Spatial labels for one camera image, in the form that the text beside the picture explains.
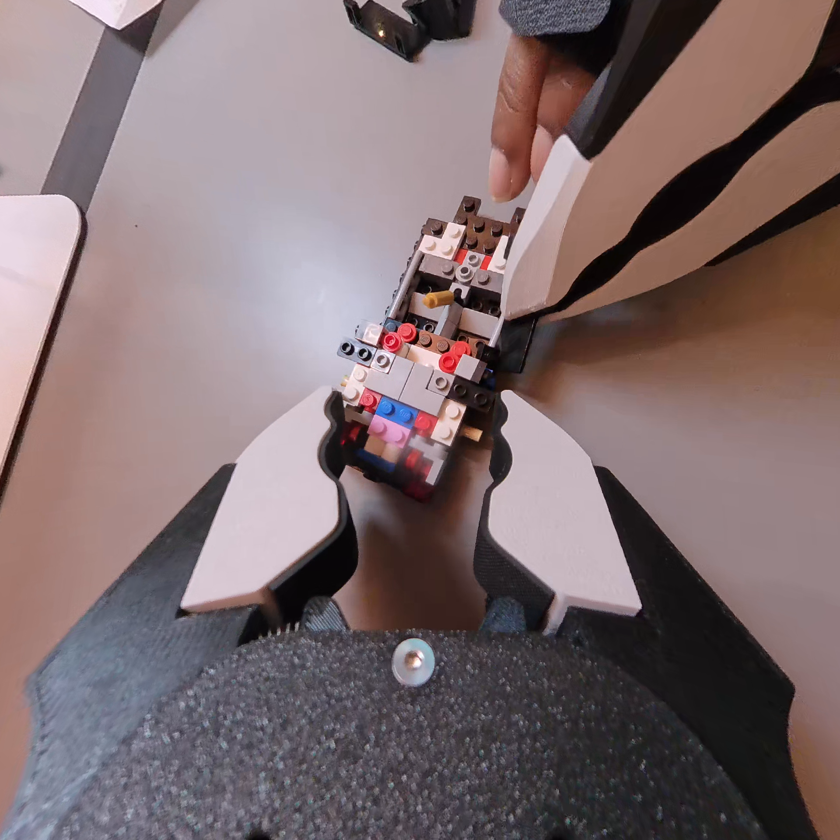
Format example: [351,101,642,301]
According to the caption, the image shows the person's right forearm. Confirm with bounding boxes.
[499,0,615,40]

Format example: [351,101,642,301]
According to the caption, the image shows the brick car model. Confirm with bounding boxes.
[322,197,539,506]

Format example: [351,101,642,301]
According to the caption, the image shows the person's right hand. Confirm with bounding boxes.
[489,29,598,204]

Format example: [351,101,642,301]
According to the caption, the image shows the white book stand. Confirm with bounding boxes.
[0,195,84,473]

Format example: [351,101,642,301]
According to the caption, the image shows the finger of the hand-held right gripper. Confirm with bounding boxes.
[545,95,840,322]
[506,0,840,316]

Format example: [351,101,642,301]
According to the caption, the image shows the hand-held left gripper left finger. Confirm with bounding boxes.
[180,385,358,618]

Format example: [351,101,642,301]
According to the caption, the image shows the black brick axle assembly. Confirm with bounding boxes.
[344,0,473,61]

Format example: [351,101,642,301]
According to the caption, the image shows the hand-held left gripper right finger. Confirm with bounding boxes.
[473,389,644,639]

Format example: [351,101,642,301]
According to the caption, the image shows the white numbered paper bag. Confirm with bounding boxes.
[73,0,165,30]

